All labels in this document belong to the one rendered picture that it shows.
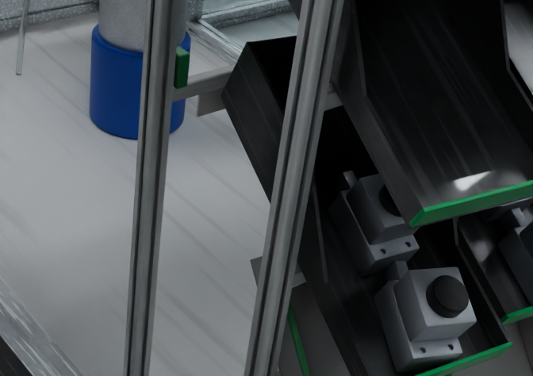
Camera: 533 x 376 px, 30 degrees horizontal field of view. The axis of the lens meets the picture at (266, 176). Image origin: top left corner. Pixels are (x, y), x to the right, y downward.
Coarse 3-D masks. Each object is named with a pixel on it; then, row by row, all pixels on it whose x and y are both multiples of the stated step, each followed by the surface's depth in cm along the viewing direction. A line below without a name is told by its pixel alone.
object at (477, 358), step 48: (288, 48) 80; (240, 96) 80; (336, 144) 84; (336, 192) 82; (336, 240) 79; (432, 240) 82; (336, 288) 77; (480, 288) 79; (336, 336) 74; (384, 336) 76; (480, 336) 79
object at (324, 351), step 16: (256, 272) 84; (304, 288) 86; (304, 304) 86; (288, 320) 81; (304, 320) 86; (320, 320) 86; (288, 336) 82; (304, 336) 85; (320, 336) 86; (288, 352) 82; (304, 352) 80; (320, 352) 86; (336, 352) 86; (288, 368) 83; (304, 368) 80; (320, 368) 85; (336, 368) 86
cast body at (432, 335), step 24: (384, 288) 75; (408, 288) 72; (432, 288) 71; (456, 288) 71; (384, 312) 76; (408, 312) 72; (432, 312) 71; (456, 312) 70; (408, 336) 72; (432, 336) 72; (456, 336) 74; (408, 360) 72; (432, 360) 73
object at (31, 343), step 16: (0, 288) 111; (0, 304) 110; (16, 304) 110; (0, 320) 107; (16, 320) 107; (32, 320) 108; (16, 336) 106; (32, 336) 106; (48, 336) 106; (16, 352) 104; (32, 352) 104; (48, 352) 104; (32, 368) 102; (48, 368) 103; (64, 368) 103
